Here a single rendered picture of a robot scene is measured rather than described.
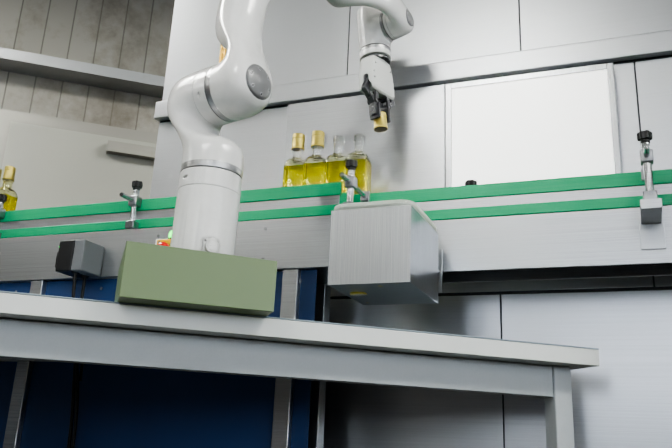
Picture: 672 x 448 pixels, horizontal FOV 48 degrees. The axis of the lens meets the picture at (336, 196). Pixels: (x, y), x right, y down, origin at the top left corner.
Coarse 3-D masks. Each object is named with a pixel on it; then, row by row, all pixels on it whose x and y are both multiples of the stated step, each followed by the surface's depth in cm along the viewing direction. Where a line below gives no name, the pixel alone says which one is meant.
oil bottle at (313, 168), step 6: (312, 156) 198; (318, 156) 197; (306, 162) 197; (312, 162) 197; (318, 162) 196; (324, 162) 197; (306, 168) 197; (312, 168) 196; (318, 168) 195; (306, 174) 196; (312, 174) 195; (318, 174) 195; (306, 180) 195; (312, 180) 195; (318, 180) 194
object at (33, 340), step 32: (0, 320) 123; (0, 352) 122; (32, 352) 123; (64, 352) 125; (96, 352) 126; (128, 352) 128; (160, 352) 130; (192, 352) 131; (224, 352) 133; (256, 352) 135; (288, 352) 137; (320, 352) 138; (352, 352) 140; (384, 352) 142; (384, 384) 141; (416, 384) 142; (448, 384) 144; (480, 384) 146; (512, 384) 149; (544, 384) 151
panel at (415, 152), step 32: (608, 64) 191; (352, 96) 216; (416, 96) 209; (448, 96) 205; (288, 128) 221; (320, 128) 217; (352, 128) 213; (416, 128) 205; (448, 128) 202; (384, 160) 206; (416, 160) 202; (448, 160) 199
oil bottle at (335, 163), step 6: (330, 156) 196; (336, 156) 195; (342, 156) 195; (330, 162) 195; (336, 162) 194; (342, 162) 194; (324, 168) 195; (330, 168) 194; (336, 168) 194; (342, 168) 193; (324, 174) 195; (330, 174) 194; (336, 174) 193; (324, 180) 194; (330, 180) 193; (336, 180) 193; (342, 180) 192; (342, 186) 192; (342, 192) 191
